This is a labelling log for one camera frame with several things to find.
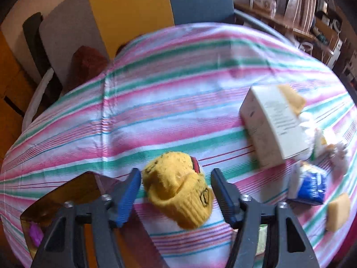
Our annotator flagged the pink plastic item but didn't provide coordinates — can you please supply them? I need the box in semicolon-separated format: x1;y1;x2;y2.
28;222;45;247

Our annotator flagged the white handled bag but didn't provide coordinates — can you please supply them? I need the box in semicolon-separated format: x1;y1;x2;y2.
297;40;314;55

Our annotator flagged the grey board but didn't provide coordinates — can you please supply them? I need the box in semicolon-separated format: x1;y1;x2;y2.
39;0;109;87

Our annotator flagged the white cardboard box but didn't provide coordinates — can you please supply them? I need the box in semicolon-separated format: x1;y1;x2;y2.
239;85;314;170

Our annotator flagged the striped bedsheet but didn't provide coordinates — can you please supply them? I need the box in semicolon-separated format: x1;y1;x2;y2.
0;22;357;268

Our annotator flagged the black board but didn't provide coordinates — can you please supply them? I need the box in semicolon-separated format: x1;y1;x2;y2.
22;13;63;101

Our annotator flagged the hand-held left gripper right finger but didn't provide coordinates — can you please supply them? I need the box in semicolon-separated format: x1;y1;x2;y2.
210;168;320;268

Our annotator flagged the clear plastic wrapper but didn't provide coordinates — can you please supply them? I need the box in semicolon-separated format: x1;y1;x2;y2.
332;142;349;174

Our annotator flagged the yellow knitted sock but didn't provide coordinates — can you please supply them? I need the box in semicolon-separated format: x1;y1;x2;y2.
142;151;215;229

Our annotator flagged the white curved rail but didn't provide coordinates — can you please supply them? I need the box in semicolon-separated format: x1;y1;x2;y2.
22;68;53;129

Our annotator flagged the yellow board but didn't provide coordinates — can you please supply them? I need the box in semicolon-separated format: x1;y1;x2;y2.
86;0;176;59

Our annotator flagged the blue tissue packet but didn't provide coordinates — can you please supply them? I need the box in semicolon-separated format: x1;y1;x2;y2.
287;163;328;206

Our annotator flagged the yellow sponge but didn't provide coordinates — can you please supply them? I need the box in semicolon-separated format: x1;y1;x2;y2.
277;84;306;116
326;193;351;233

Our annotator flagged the blue armchair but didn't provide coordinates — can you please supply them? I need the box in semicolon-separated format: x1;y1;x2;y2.
164;0;288;44

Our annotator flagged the row of leaning boards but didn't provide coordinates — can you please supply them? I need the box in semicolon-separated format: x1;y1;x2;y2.
284;0;318;32

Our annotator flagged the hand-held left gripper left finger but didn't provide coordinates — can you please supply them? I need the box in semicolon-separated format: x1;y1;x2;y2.
30;168;142;268

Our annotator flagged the brown cushion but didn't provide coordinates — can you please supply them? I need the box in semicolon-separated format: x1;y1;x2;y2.
68;46;109;90

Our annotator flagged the green-edged snack packet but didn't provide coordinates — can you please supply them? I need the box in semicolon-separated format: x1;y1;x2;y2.
312;128;339;159

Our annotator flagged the wooden desk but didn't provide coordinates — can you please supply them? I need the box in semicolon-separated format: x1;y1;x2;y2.
234;3;335;56

